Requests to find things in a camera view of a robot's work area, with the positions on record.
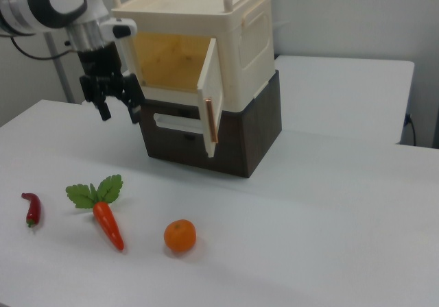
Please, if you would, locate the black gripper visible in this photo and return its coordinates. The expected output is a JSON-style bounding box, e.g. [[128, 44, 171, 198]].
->
[[75, 42, 143, 124]]

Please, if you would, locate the cream cabinet door copper handle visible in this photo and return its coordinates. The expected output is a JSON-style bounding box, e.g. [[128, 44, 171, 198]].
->
[[196, 38, 225, 159]]

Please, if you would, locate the cream plastic cabinet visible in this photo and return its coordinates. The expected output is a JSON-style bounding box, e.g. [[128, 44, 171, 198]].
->
[[111, 0, 275, 113]]

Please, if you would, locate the grey metal pole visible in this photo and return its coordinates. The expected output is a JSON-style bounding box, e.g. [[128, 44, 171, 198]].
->
[[45, 32, 77, 104]]

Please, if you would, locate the orange toy carrot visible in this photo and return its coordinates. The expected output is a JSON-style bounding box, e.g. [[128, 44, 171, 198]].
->
[[65, 173, 126, 252]]

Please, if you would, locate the red chili pepper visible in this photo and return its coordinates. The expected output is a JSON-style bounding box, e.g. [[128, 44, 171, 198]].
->
[[21, 192, 42, 228]]

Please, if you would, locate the dark brown wooden box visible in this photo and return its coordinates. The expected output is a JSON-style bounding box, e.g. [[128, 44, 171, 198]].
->
[[138, 69, 283, 180]]

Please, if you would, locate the orange mandarin fruit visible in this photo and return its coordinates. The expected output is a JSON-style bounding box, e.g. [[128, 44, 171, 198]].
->
[[163, 219, 197, 254]]

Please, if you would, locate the white adjacent table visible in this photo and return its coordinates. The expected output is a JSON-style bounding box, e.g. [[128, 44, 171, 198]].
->
[[273, 55, 416, 147]]

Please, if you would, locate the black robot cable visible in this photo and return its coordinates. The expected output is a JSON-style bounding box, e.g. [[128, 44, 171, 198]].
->
[[10, 36, 77, 61]]

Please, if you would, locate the black table power cable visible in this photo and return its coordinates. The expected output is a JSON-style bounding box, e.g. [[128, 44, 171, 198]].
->
[[404, 113, 417, 147]]

